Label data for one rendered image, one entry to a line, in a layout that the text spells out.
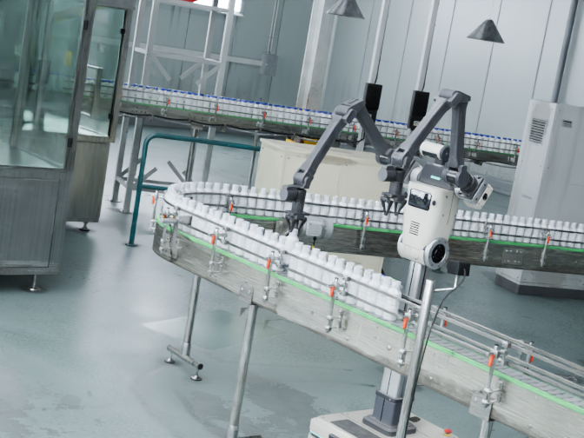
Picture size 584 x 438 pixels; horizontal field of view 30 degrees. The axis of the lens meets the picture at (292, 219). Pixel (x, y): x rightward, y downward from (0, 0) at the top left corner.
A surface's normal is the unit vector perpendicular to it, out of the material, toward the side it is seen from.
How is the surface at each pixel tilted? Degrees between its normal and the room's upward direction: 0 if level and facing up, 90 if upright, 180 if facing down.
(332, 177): 90
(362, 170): 90
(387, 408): 90
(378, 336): 90
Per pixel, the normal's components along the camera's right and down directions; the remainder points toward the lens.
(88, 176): 0.62, 0.23
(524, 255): 0.35, 0.22
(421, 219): -0.77, -0.02
